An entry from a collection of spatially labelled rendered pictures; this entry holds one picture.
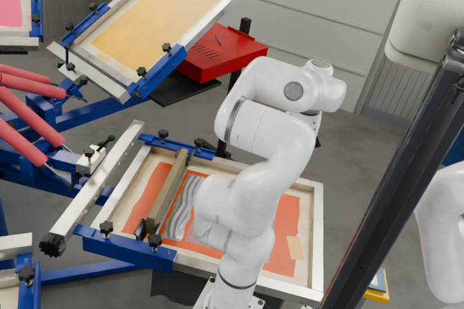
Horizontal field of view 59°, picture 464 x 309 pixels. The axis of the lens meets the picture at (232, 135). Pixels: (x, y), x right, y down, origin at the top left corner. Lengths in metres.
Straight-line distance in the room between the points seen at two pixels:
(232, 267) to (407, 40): 0.57
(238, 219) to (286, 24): 3.75
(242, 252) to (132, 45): 1.45
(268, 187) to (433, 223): 0.32
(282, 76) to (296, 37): 3.69
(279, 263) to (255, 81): 0.87
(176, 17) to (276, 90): 1.46
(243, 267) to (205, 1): 1.55
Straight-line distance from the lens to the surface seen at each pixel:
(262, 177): 0.67
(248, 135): 0.67
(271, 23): 4.46
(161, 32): 2.12
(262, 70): 0.75
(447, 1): 0.62
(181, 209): 1.56
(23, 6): 2.51
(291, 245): 1.55
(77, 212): 1.44
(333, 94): 0.91
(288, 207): 1.68
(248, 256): 0.87
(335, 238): 3.04
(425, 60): 0.69
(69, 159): 1.64
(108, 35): 2.24
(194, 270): 1.37
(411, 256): 3.22
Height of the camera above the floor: 2.07
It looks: 34 degrees down
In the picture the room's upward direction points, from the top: 12 degrees clockwise
